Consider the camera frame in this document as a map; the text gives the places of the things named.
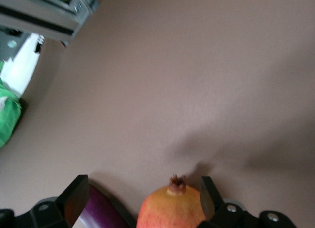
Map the purple eggplant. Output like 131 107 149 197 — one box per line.
78 185 132 228

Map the red pomegranate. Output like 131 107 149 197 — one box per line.
136 174 206 228

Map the aluminium profile post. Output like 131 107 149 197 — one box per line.
0 0 99 47

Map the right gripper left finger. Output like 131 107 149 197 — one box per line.
57 174 90 226

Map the brown table cover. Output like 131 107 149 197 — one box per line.
0 0 315 228

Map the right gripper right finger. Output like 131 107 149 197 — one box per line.
199 176 225 221

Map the green cloth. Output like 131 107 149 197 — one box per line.
0 60 23 149

